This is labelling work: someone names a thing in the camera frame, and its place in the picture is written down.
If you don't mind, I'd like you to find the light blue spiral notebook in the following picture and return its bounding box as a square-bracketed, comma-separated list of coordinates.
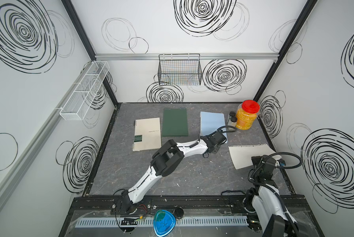
[200, 112, 225, 136]

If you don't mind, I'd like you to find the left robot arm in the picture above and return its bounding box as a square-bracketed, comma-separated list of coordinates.
[117, 130, 227, 214]

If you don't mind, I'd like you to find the green spiral notepad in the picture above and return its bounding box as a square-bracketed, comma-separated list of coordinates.
[162, 108, 188, 137]

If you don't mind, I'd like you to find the beige powder spice bottle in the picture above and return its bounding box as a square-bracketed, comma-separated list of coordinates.
[227, 116, 237, 127]

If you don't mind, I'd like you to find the white wire wall shelf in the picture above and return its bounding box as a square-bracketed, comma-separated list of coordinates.
[59, 61, 109, 121]

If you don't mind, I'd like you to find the black round cap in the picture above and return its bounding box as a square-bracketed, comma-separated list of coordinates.
[173, 207, 185, 220]

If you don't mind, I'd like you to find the torn lined paper page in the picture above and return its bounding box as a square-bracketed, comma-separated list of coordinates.
[228, 144, 275, 170]

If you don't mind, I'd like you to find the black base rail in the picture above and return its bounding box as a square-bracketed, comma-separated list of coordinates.
[71, 194, 273, 215]

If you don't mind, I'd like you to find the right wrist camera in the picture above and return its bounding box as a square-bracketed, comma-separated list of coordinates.
[278, 159, 286, 166]

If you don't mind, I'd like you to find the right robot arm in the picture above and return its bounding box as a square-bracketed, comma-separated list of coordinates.
[244, 152, 302, 237]

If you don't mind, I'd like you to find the corn flakes jar red lid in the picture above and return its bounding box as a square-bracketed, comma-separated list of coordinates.
[236, 100, 260, 130]

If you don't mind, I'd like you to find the beige spiral notebook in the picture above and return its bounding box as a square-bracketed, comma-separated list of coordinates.
[132, 118, 161, 151]

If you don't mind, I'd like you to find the rear black-capped spice bottle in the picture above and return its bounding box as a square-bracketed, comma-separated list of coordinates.
[229, 111, 236, 118]

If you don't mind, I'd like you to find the white slotted cable duct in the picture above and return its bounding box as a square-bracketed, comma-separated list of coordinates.
[75, 216, 249, 228]

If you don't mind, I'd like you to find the black wire wall basket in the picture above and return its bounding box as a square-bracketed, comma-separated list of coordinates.
[157, 53, 203, 86]

